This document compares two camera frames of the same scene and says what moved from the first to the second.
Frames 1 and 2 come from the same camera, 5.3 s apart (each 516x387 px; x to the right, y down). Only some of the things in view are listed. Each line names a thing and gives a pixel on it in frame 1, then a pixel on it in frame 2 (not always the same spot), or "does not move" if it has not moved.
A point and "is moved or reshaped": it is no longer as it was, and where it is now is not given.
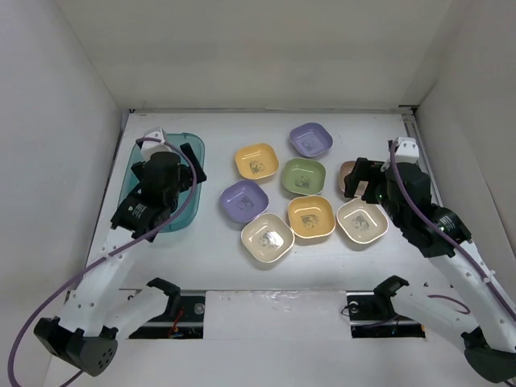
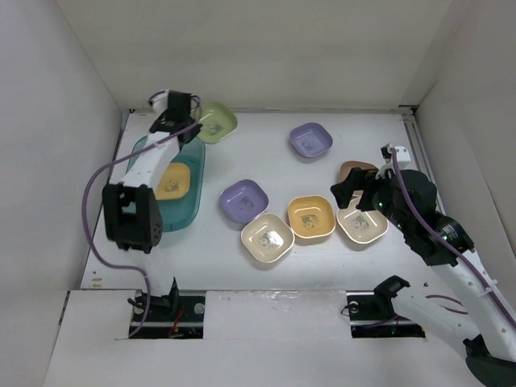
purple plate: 243,200 does not move
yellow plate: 311,216 does not move
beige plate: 362,222 does not move
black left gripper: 186,174 -> 195,130
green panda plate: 303,176 -> 218,121
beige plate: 268,238 does not move
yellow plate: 256,161 is moved or reshaped
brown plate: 345,169 does not move
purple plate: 311,139 does not move
